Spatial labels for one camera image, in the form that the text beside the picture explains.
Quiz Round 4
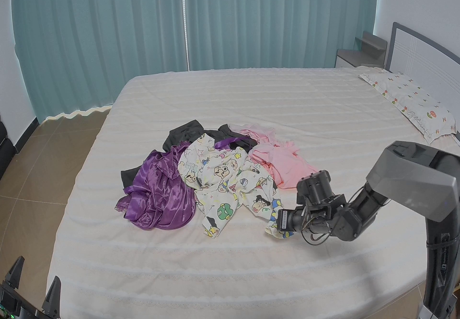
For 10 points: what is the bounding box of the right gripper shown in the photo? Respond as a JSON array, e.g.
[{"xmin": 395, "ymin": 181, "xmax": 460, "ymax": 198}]
[{"xmin": 276, "ymin": 208, "xmax": 310, "ymax": 234}]

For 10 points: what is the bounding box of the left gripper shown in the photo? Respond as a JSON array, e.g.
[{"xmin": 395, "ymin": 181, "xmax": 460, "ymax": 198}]
[{"xmin": 0, "ymin": 256, "xmax": 62, "ymax": 319}]

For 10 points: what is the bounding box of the white printed pyjama top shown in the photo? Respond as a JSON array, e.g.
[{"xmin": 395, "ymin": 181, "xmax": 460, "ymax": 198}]
[{"xmin": 178, "ymin": 132, "xmax": 296, "ymax": 240}]

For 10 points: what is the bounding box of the bed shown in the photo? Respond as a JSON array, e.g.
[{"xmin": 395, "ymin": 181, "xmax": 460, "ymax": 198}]
[{"xmin": 46, "ymin": 22, "xmax": 460, "ymax": 319}]

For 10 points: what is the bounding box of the pink garment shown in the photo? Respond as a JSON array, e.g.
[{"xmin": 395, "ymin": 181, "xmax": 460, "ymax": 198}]
[{"xmin": 228, "ymin": 124, "xmax": 321, "ymax": 191}]

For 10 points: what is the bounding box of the purple satin garment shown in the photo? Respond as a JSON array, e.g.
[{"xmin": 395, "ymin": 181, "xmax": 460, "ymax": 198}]
[{"xmin": 115, "ymin": 141, "xmax": 197, "ymax": 230}]

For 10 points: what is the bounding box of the black garment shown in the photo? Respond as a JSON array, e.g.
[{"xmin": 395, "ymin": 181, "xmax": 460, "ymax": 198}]
[{"xmin": 120, "ymin": 119, "xmax": 259, "ymax": 197}]

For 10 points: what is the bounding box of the white printed pillow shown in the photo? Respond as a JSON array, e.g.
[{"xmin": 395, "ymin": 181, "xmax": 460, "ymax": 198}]
[{"xmin": 359, "ymin": 71, "xmax": 458, "ymax": 146}]

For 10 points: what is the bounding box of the grey white bedside table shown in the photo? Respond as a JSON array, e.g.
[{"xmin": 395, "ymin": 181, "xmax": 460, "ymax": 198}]
[{"xmin": 336, "ymin": 31, "xmax": 388, "ymax": 69}]

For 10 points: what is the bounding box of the black cable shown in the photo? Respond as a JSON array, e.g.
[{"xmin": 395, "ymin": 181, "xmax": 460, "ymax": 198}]
[{"xmin": 299, "ymin": 226, "xmax": 334, "ymax": 245}]

